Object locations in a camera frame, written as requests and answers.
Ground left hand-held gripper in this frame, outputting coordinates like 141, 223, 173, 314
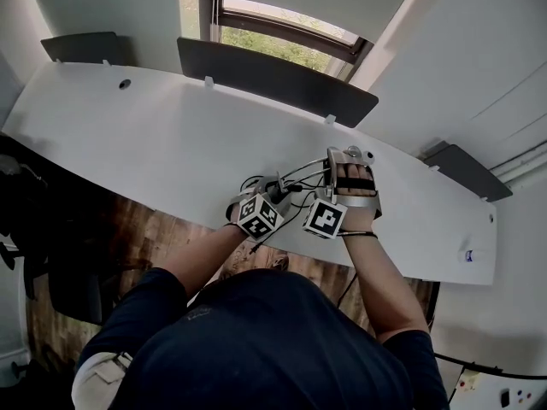
225, 172, 297, 243

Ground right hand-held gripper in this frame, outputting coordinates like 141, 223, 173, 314
279, 144, 383, 240

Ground person's left forearm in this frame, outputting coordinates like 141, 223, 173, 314
168, 222, 250, 299

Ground person's right forearm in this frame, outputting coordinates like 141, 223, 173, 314
340, 207, 429, 343

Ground long dark grey desk divider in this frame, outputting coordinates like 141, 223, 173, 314
176, 36, 379, 129

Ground white desk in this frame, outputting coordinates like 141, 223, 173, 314
1, 60, 499, 288

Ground short dark grey desk divider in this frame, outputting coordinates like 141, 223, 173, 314
39, 31, 126, 66
421, 142, 514, 203

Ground person's right hand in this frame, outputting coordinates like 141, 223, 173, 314
334, 162, 376, 197

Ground person's dark blue shirt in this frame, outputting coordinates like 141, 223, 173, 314
76, 266, 450, 410

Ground dark framed window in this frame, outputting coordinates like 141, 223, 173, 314
178, 0, 375, 83

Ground small white bottle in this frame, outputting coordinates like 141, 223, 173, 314
456, 249, 493, 265

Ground black office chair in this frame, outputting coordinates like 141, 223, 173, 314
0, 134, 106, 326

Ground person's beige trousers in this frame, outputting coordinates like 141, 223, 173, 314
71, 350, 134, 410

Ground white control box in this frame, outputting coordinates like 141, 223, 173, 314
446, 367, 547, 410

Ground tangled black cable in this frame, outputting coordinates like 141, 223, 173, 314
240, 174, 326, 214

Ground thin black cable with plug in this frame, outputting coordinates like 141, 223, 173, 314
250, 202, 305, 255

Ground black wrist cord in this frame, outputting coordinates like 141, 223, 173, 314
338, 229, 380, 241

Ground white wall conduits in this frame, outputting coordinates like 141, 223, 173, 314
489, 140, 547, 190

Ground thick black cable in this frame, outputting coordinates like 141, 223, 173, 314
431, 350, 547, 380

